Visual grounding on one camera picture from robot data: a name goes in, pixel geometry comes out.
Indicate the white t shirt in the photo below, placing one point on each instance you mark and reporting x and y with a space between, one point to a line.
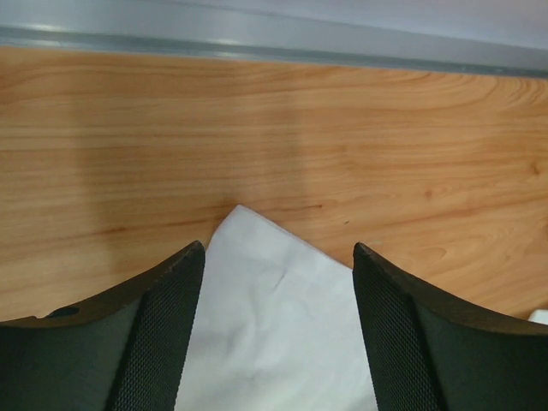
277 326

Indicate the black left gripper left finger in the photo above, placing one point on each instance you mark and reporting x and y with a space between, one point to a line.
122 349

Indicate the left aluminium side rail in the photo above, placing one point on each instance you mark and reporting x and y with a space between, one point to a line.
161 28

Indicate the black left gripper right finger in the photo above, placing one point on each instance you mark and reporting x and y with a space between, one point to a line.
430 350

